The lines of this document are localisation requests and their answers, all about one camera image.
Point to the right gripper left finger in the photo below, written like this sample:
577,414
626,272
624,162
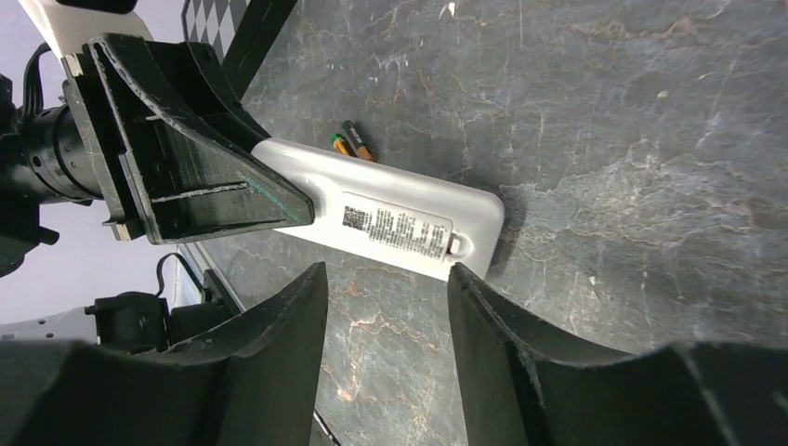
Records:
51,393

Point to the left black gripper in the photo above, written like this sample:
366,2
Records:
172,144

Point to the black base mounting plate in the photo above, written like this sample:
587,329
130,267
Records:
209,295

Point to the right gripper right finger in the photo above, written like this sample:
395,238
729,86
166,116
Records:
524,381

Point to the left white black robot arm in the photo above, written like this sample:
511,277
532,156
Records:
43,161

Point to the checkerboard calibration plate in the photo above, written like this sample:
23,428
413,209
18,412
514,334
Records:
213,22

